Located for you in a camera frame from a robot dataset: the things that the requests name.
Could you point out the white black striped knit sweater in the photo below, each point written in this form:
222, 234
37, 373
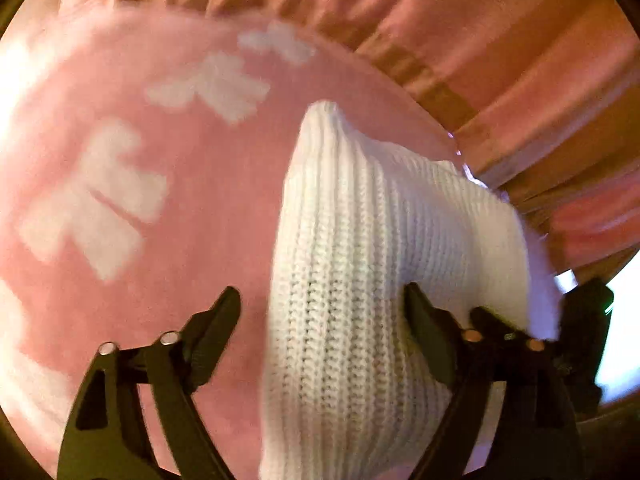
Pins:
360, 260

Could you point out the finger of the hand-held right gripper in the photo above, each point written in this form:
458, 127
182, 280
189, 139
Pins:
492, 322

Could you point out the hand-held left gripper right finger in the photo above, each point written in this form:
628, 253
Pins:
430, 332

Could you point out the orange satin curtain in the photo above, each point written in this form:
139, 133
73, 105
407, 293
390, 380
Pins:
500, 50

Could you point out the pink blanket with white bows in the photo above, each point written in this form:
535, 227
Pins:
210, 185

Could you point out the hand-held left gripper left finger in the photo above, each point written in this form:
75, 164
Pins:
212, 332

